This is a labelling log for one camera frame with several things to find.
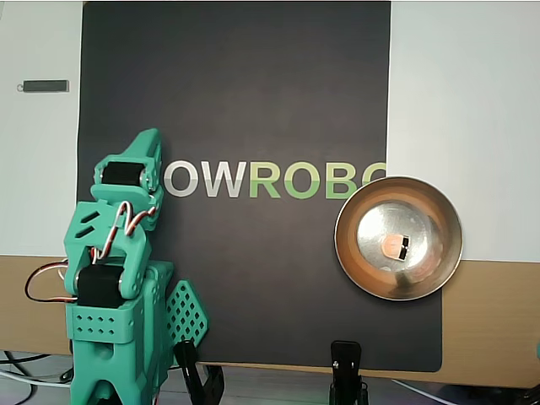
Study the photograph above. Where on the teal gripper body black servo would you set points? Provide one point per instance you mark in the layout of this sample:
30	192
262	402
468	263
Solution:
122	173

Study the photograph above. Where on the teal fixed gripper finger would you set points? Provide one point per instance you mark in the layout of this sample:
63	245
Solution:
160	181

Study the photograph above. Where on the teal moving gripper finger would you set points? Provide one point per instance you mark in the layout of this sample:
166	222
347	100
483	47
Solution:
147	143

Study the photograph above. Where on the orange wooden ball black base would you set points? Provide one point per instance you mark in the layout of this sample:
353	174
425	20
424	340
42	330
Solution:
392	246

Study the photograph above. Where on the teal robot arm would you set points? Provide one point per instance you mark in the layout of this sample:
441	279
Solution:
101	325

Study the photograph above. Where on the metal bowl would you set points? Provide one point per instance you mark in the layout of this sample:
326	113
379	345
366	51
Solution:
443	211

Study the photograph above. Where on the black usb stick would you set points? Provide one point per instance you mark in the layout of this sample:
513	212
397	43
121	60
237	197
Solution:
44	85

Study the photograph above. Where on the black mat with wowrobo print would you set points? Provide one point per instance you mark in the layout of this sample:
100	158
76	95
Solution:
274	274

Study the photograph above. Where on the black table clamp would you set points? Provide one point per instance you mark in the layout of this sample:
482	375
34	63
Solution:
187	367

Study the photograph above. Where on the white paper sheet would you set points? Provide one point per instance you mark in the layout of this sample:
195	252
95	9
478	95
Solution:
464	126

